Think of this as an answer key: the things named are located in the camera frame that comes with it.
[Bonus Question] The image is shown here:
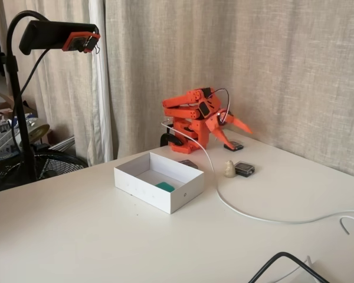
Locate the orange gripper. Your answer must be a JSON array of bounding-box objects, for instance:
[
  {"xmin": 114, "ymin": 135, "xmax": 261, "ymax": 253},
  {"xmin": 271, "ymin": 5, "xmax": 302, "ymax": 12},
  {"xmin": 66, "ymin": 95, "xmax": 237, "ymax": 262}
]
[{"xmin": 204, "ymin": 109, "xmax": 253, "ymax": 149}]

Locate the green cube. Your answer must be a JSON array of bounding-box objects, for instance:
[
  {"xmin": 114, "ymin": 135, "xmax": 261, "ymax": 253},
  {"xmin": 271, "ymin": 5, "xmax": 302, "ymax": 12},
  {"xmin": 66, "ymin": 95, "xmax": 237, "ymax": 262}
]
[{"xmin": 155, "ymin": 182, "xmax": 176, "ymax": 193}]

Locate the white cardboard box bin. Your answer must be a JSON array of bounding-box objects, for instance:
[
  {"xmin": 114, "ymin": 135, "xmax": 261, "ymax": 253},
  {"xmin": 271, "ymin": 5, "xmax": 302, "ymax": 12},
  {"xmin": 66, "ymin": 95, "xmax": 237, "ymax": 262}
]
[{"xmin": 113, "ymin": 152, "xmax": 205, "ymax": 215}]

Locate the small black box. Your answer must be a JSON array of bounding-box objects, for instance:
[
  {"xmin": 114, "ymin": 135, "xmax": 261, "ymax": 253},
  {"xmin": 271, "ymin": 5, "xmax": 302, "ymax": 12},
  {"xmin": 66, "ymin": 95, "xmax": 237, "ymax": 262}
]
[
  {"xmin": 234, "ymin": 160, "xmax": 256, "ymax": 177},
  {"xmin": 223, "ymin": 140, "xmax": 244, "ymax": 152},
  {"xmin": 178, "ymin": 159, "xmax": 199, "ymax": 169}
]

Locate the beige small figurine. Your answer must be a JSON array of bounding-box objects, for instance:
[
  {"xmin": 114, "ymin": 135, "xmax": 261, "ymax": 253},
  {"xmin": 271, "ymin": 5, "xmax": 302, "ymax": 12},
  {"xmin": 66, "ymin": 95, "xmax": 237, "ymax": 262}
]
[{"xmin": 224, "ymin": 160, "xmax": 237, "ymax": 179}]

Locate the black table clamp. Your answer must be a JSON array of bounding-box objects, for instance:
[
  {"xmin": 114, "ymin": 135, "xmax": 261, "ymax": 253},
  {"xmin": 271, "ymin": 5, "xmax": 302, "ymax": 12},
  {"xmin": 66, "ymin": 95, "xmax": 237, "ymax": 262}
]
[{"xmin": 160, "ymin": 125, "xmax": 185, "ymax": 147}]

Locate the beige curtain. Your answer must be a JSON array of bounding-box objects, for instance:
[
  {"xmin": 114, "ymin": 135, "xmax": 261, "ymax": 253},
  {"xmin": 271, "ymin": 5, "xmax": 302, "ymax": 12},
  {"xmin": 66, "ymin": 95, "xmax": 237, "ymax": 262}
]
[{"xmin": 104, "ymin": 0, "xmax": 354, "ymax": 180}]

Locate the white curtain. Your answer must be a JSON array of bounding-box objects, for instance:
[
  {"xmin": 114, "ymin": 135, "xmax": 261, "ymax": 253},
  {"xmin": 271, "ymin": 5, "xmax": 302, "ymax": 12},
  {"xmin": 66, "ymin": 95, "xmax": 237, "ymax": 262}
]
[{"xmin": 0, "ymin": 0, "xmax": 114, "ymax": 166}]

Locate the black floor fan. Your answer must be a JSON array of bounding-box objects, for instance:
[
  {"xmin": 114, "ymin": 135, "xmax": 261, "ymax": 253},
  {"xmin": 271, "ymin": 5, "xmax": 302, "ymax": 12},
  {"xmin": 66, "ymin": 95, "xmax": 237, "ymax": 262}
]
[{"xmin": 0, "ymin": 144, "xmax": 89, "ymax": 189}]

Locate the metallic lamp shade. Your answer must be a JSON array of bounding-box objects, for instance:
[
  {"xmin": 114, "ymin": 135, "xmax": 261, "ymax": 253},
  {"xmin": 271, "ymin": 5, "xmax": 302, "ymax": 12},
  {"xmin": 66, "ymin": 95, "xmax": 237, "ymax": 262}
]
[{"xmin": 26, "ymin": 117, "xmax": 51, "ymax": 145}]

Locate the black holder bar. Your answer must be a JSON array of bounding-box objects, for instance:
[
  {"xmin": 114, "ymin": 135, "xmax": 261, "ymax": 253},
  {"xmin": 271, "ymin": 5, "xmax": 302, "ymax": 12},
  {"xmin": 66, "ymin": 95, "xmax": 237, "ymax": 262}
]
[{"xmin": 19, "ymin": 19, "xmax": 97, "ymax": 55}]

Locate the printed cardboard box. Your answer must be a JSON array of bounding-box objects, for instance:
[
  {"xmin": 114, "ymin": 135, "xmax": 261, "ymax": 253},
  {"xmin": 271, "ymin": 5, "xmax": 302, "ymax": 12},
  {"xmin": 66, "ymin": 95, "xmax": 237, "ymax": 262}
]
[{"xmin": 0, "ymin": 119, "xmax": 14, "ymax": 135}]

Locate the brown cardboard box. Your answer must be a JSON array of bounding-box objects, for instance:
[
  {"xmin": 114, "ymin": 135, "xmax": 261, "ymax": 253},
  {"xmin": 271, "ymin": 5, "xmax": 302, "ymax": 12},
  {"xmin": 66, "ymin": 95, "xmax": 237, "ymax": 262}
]
[{"xmin": 0, "ymin": 84, "xmax": 38, "ymax": 120}]

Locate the robot arm wire loop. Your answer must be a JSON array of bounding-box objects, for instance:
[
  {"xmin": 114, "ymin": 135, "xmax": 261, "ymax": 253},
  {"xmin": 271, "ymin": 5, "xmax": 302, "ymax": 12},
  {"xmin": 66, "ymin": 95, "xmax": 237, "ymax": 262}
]
[{"xmin": 208, "ymin": 88, "xmax": 231, "ymax": 124}]

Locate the long white cable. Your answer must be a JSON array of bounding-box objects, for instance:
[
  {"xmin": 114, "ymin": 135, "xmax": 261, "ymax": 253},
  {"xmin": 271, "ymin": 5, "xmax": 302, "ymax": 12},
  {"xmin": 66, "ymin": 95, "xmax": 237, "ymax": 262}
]
[{"xmin": 160, "ymin": 119, "xmax": 354, "ymax": 225}]

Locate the thick black cable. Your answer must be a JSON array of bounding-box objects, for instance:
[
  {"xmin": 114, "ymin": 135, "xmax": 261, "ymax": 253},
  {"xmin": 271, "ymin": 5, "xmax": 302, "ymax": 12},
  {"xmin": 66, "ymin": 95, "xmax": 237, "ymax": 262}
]
[{"xmin": 247, "ymin": 251, "xmax": 333, "ymax": 283}]

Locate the short white cable end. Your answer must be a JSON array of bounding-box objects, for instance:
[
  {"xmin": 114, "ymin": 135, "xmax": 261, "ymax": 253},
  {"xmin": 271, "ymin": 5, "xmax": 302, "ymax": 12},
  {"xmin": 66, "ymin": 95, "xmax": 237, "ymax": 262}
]
[{"xmin": 339, "ymin": 216, "xmax": 354, "ymax": 236}]

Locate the orange mounted camera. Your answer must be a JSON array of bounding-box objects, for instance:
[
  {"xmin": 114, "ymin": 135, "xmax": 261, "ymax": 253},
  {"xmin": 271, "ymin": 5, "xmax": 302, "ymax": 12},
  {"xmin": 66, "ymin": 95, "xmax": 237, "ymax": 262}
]
[{"xmin": 62, "ymin": 32, "xmax": 101, "ymax": 54}]

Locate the black camera cable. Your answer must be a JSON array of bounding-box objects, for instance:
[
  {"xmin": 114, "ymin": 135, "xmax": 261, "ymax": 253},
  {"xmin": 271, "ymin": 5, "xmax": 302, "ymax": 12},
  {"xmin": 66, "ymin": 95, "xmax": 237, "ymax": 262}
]
[{"xmin": 0, "ymin": 47, "xmax": 53, "ymax": 201}]

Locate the overhead camera on black stand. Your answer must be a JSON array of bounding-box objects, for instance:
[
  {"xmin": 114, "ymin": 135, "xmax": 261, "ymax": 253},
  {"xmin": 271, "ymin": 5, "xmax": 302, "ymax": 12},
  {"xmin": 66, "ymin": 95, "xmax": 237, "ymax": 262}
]
[{"xmin": 0, "ymin": 10, "xmax": 100, "ymax": 182}]

